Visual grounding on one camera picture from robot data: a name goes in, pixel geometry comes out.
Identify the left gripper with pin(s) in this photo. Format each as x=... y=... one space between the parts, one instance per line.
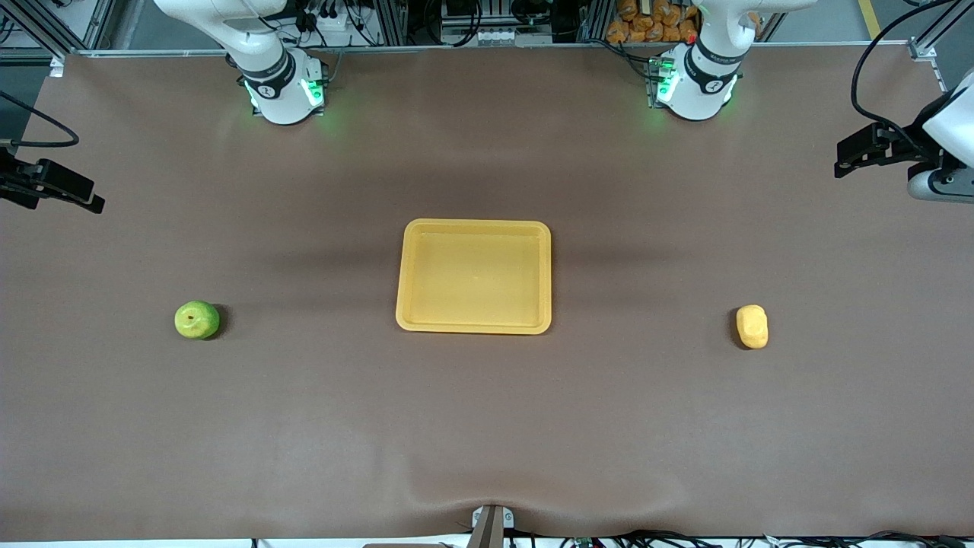
x=907 y=147

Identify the green apple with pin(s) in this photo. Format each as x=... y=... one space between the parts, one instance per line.
x=196 y=320

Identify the yellow potato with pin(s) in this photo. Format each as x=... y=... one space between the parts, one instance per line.
x=752 y=327

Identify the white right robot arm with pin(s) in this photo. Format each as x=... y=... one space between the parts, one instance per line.
x=274 y=84

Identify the yellow plastic tray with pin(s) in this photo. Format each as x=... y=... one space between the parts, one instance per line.
x=472 y=281

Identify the bag of orange snacks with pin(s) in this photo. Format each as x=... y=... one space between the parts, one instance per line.
x=647 y=19

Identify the white power strip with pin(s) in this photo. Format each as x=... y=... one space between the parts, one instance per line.
x=335 y=19

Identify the brown table mat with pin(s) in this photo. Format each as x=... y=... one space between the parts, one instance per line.
x=487 y=418

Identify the aluminium frame clamp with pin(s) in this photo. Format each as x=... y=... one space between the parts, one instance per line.
x=924 y=53

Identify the aluminium table rail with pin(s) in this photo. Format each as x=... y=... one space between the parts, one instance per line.
x=487 y=47

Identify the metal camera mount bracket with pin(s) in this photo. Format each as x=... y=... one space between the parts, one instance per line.
x=491 y=525

